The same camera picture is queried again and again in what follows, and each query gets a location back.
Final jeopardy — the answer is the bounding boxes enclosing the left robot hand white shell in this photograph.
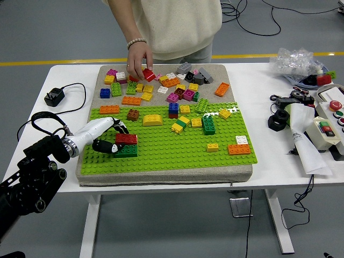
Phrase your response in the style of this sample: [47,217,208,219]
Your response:
[70,117,130,157]

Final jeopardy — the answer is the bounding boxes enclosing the person's right hand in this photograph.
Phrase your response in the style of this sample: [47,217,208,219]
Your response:
[126,42,154,81]

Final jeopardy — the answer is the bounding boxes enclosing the red curved brick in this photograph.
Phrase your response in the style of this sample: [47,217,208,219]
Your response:
[141,68,157,83]

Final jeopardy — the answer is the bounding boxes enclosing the dark green eight-stud brick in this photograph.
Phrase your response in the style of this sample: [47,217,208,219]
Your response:
[114,144,139,159]

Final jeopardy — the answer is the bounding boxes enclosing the brown four-stud brick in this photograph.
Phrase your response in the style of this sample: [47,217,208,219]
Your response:
[126,108,140,121]

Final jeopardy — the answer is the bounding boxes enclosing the blue and red brick stack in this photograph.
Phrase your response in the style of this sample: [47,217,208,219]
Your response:
[168,102,180,119]

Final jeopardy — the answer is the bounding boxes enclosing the yellow and green brick stack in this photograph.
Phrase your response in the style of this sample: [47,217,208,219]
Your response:
[171,115,191,134]

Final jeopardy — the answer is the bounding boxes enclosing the dark green big-stud brick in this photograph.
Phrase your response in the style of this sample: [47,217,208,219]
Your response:
[202,114,217,135]

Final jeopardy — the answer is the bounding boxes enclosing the orange eight-stud brick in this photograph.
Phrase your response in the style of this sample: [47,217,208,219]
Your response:
[161,77,181,88]
[99,105,120,115]
[214,82,231,98]
[121,96,142,106]
[227,144,252,156]

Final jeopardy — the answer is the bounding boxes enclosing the light grey brick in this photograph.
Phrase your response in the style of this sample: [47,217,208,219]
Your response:
[176,62,193,75]

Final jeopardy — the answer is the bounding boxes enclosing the yellow curved brick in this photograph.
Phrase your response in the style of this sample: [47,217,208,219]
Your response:
[142,113,164,127]

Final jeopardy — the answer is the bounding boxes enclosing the long grey brick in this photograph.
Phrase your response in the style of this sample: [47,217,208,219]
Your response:
[198,67,214,83]

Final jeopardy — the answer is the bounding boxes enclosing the green studded baseplate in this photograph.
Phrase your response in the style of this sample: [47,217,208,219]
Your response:
[80,101,258,175]

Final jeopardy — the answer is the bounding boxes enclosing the person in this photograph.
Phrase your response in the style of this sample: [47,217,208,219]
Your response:
[101,0,223,64]

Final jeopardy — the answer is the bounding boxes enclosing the white table leg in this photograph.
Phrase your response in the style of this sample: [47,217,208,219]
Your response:
[79,193,102,258]
[264,189,295,255]

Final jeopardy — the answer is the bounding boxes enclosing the yellow floor tape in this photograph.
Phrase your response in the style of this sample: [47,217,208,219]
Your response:
[0,52,344,67]

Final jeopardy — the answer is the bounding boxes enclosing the grey-brown cushion mat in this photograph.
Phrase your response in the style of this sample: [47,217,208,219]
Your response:
[75,63,253,188]

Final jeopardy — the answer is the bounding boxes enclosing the silver floor plate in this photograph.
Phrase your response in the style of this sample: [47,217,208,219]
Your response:
[229,197,254,218]

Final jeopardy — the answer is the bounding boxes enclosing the white paper sheet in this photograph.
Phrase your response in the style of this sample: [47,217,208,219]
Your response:
[288,103,334,176]

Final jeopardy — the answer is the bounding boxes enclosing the large black nut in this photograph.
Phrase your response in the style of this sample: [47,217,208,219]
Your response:
[267,109,290,132]

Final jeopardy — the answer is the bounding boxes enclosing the white emergency stop control box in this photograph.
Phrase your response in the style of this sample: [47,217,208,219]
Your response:
[314,100,344,155]

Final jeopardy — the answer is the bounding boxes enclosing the lime green roll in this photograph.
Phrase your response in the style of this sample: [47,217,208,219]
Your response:
[284,104,293,126]

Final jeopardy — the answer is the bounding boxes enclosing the clear plastic bag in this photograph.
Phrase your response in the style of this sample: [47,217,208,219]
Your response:
[269,47,326,79]

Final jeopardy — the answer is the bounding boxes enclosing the black power adapter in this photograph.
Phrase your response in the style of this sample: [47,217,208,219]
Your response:
[276,97,301,106]

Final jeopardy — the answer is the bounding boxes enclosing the black module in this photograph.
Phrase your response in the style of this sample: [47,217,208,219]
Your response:
[300,95,316,108]

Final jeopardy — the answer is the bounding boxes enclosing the light blue basin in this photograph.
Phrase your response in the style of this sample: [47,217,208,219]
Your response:
[283,66,336,88]

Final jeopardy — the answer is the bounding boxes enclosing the bead bracelet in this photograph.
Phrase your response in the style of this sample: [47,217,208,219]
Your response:
[126,38,148,51]

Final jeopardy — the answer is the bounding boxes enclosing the black hanging cable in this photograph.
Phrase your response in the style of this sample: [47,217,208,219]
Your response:
[281,174,315,230]

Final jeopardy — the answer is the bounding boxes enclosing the black cable under table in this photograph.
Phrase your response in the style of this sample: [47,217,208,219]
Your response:
[245,189,254,258]

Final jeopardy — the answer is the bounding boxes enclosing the small white switch box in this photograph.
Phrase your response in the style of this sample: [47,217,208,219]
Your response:
[306,116,342,152]

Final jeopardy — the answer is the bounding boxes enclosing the black floor cable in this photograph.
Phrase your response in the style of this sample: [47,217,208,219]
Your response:
[262,0,344,16]
[220,0,282,37]

